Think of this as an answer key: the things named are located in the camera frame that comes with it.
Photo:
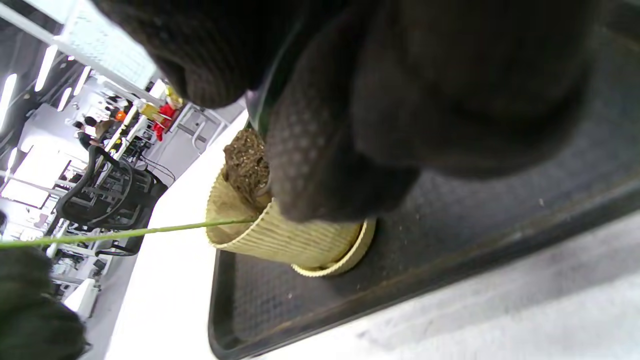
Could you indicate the person's right hand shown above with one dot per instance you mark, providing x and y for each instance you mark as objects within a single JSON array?
[{"x": 425, "y": 90}]

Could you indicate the person's left hand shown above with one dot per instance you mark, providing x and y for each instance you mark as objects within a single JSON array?
[{"x": 30, "y": 310}]

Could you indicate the red artificial rose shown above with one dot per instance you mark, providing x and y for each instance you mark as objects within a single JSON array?
[{"x": 125, "y": 233}]

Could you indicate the green garden trowel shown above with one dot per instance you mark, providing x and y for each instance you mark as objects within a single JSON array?
[{"x": 256, "y": 112}]

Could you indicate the brown potting mix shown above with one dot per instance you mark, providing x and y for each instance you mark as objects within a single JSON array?
[{"x": 245, "y": 165}]

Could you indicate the dark brown plastic tray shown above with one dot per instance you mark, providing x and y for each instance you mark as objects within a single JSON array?
[{"x": 475, "y": 215}]

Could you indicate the black office chair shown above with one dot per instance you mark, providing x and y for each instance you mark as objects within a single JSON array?
[{"x": 115, "y": 195}]

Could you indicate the gold ribbed flower pot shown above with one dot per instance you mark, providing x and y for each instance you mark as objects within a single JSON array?
[{"x": 280, "y": 240}]

